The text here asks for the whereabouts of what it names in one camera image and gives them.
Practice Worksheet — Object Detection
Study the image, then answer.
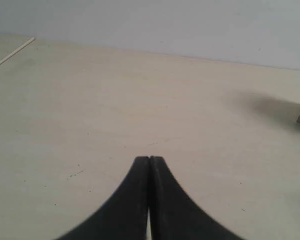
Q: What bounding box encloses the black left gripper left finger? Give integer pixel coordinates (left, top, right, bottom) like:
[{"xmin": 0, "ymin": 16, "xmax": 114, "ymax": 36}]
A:
[{"xmin": 59, "ymin": 156, "xmax": 150, "ymax": 240}]

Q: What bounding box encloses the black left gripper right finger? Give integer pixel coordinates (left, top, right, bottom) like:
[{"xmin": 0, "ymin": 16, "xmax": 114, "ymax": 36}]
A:
[{"xmin": 148, "ymin": 156, "xmax": 240, "ymax": 240}]

